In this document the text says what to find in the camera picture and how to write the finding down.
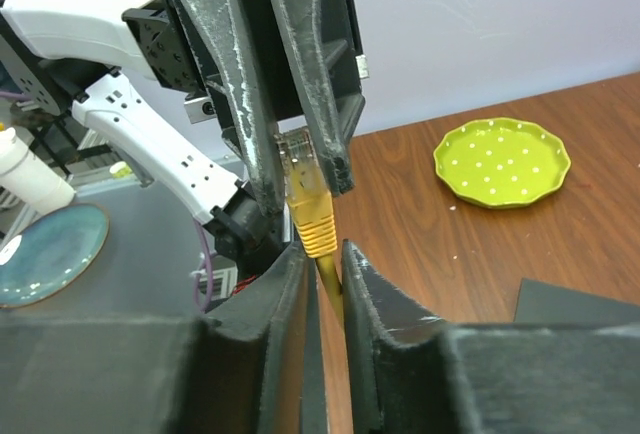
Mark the black network switch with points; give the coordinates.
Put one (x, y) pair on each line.
(543, 303)

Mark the green polka dot plate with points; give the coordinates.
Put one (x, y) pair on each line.
(501, 163)

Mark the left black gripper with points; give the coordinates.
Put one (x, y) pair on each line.
(222, 27)

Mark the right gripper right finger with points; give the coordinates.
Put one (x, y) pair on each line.
(412, 371)

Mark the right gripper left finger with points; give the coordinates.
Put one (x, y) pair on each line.
(237, 370)

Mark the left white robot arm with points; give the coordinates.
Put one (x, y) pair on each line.
(124, 69)

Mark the white plastic bottle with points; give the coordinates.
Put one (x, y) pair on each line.
(26, 176)

